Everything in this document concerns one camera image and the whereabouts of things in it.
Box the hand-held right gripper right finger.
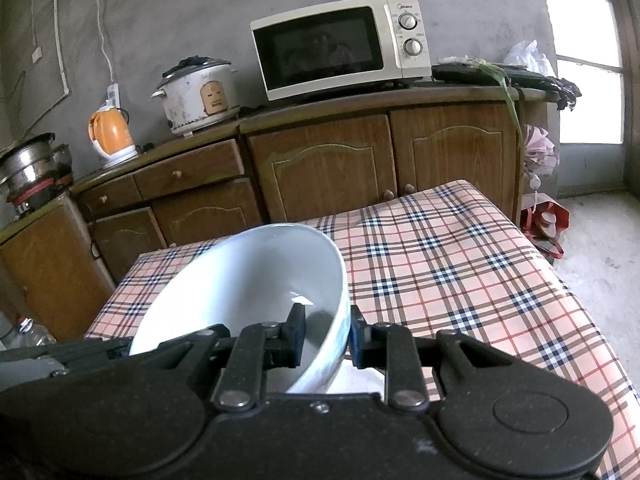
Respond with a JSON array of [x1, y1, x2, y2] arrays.
[[350, 306, 506, 409]]

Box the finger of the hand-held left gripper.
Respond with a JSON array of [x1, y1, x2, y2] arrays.
[[52, 338, 133, 367]]

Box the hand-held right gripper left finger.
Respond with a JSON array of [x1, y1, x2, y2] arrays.
[[150, 305, 307, 411]]

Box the white bowl with blue pattern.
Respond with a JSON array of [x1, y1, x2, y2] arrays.
[[129, 223, 351, 395]]

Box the clear bottle with red cap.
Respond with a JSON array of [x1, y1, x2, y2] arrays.
[[0, 316, 57, 352]]

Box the small wooden cabinet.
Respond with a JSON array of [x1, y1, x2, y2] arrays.
[[0, 195, 118, 343]]

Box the plaid tablecloth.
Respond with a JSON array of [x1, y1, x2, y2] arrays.
[[85, 180, 640, 480]]

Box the long wooden cabinet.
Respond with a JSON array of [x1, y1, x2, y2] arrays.
[[70, 85, 561, 281]]

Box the stacked steel pots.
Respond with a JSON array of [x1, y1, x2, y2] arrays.
[[0, 133, 74, 218]]

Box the orange electric kettle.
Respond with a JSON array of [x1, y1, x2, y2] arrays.
[[89, 105, 138, 168]]

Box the red bag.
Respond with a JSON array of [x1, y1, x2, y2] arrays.
[[520, 200, 570, 262]]

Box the white rice cooker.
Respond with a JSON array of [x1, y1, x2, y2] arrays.
[[151, 56, 241, 136]]

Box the pink plastic bag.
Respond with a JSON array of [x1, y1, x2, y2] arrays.
[[522, 126, 557, 177]]

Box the green onion leaf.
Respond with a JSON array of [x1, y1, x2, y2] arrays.
[[477, 62, 524, 151]]

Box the cream microwave oven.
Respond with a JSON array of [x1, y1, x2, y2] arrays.
[[250, 0, 432, 102]]

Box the black tray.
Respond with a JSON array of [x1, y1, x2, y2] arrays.
[[431, 62, 583, 111]]

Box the white plastic bag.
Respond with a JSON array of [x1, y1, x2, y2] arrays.
[[504, 40, 554, 77]]

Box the window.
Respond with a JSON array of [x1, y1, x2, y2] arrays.
[[542, 0, 626, 143]]

